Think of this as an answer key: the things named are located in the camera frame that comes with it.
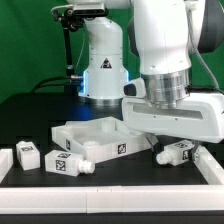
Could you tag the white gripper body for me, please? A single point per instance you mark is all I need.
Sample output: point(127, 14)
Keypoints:
point(200, 116)

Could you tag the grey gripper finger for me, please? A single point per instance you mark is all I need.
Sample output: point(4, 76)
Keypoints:
point(196, 144)
point(152, 140)

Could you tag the white square tabletop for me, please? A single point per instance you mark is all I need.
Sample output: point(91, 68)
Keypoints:
point(99, 140)

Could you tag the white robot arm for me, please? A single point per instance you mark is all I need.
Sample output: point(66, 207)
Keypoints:
point(162, 33)

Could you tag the green backdrop curtain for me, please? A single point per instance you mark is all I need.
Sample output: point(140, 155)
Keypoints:
point(32, 47)

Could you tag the white obstacle frame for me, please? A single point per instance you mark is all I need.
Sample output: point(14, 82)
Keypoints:
point(132, 184)

